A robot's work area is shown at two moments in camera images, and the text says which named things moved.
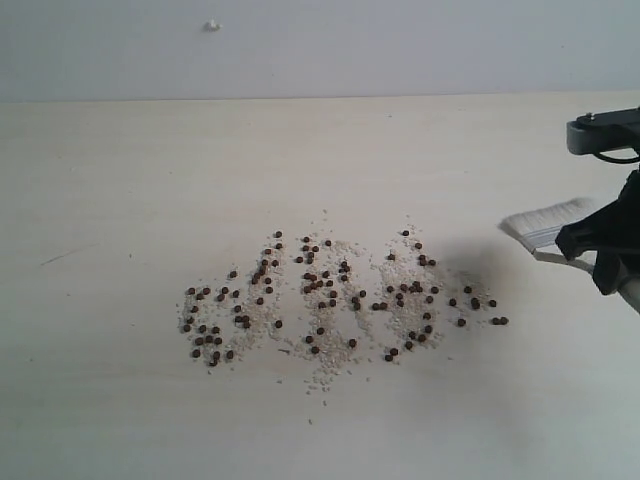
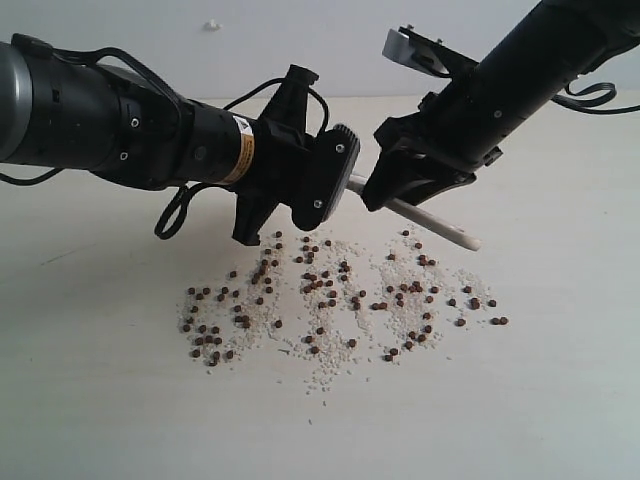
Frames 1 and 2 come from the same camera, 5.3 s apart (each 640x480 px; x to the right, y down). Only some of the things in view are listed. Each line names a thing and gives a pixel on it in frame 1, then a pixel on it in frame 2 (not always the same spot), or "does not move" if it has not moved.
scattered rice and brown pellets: x=320 y=299 does not move
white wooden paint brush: x=537 y=230 → x=423 y=218
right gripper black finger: x=613 y=233 → x=397 y=179
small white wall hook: x=211 y=26 does not move
